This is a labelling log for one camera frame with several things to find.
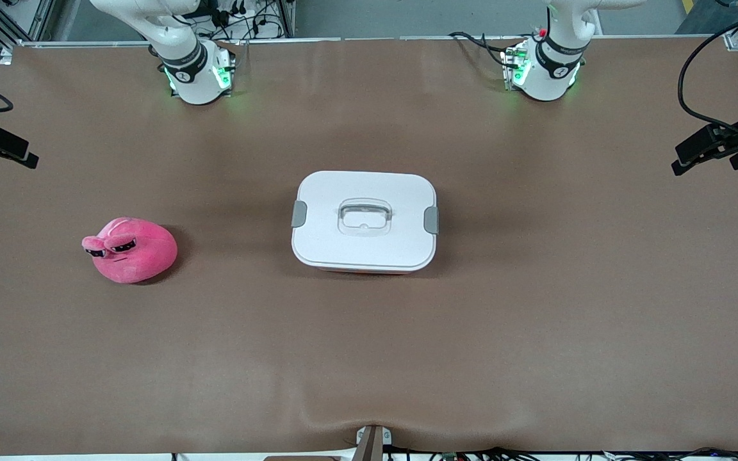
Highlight pink plush toy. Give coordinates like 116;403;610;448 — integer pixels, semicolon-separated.
82;218;178;284

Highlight white box lid grey clips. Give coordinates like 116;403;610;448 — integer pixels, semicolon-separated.
291;170;439;271

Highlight pink translucent plastic box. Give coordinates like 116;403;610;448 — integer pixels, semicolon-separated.
308;266;431;275

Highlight brown table mat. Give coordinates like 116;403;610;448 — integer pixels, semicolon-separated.
0;35;738;457

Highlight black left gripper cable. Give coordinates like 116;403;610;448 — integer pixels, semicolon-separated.
678;3;738;138

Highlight aluminium frame with black strut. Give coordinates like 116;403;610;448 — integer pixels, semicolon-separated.
0;0;56;65

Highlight black cable tangle with plugs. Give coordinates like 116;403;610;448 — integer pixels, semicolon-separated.
186;0;293;40

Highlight black arm base cable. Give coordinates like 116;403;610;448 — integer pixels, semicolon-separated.
449;31;517;68

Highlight aluminium frame upright post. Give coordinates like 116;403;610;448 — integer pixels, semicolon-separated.
279;0;297;38

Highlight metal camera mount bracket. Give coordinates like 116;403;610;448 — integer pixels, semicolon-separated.
355;425;393;461

